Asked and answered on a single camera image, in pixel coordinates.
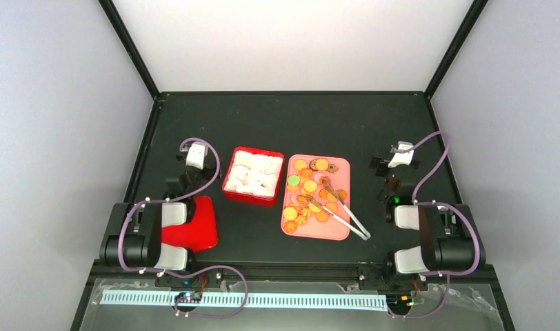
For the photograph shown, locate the red cookie tin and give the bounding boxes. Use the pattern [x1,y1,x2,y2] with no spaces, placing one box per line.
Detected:
[222,146,285,207]

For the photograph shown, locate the pink tray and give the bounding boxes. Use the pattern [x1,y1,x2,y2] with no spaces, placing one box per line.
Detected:
[281,154,351,241]

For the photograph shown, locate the orange round sandwich cookie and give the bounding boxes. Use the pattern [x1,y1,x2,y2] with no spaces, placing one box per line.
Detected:
[294,159,308,172]

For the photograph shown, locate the green sandwich cookie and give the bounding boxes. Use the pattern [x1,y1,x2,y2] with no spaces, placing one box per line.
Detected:
[286,174,301,186]

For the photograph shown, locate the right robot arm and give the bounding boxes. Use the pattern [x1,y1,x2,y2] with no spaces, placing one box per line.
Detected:
[370,156,486,289]

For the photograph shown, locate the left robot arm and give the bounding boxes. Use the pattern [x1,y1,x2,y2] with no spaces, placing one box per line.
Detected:
[99,161,221,272]

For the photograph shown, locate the red tin lid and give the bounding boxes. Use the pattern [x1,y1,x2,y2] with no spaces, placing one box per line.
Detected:
[161,196,219,253]

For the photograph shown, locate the white paper cookie liners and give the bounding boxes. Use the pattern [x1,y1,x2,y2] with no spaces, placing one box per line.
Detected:
[223,149,283,200]

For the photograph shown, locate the chocolate nut cookie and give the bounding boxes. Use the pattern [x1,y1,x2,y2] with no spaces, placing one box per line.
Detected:
[309,159,317,172]

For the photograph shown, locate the orange swirl cookie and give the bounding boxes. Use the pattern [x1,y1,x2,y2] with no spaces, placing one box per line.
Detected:
[294,214,308,226]
[283,221,299,234]

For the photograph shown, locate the right circuit board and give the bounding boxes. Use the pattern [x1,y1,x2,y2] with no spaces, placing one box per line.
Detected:
[386,295,424,308]

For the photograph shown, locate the circuit board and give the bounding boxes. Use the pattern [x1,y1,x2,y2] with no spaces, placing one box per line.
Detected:
[174,292,203,308]
[386,295,424,308]

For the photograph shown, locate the left circuit board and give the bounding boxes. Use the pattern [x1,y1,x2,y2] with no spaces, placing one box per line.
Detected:
[174,292,203,308]

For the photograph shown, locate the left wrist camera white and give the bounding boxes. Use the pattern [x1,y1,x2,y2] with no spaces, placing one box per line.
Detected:
[186,141,208,170]

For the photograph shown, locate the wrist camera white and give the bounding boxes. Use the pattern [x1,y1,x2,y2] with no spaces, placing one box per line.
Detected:
[388,141,414,168]
[186,141,208,170]

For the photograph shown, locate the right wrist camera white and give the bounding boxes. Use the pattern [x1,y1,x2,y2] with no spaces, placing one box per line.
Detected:
[388,141,414,168]

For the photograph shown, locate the white slotted cable duct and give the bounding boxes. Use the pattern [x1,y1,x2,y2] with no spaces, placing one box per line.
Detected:
[98,290,388,312]

